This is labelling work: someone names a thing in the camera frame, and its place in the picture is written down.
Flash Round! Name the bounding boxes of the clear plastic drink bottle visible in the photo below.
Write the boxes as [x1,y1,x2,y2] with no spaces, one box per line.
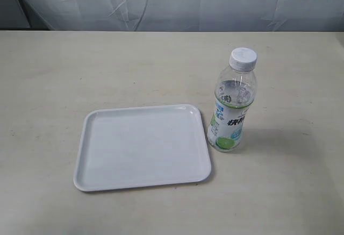
[207,47,257,152]

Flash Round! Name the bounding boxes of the white rectangular plastic tray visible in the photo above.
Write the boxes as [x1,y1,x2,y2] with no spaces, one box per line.
[74,104,212,192]

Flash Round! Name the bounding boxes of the white backdrop curtain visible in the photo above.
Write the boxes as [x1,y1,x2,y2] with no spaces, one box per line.
[1,0,343,32]

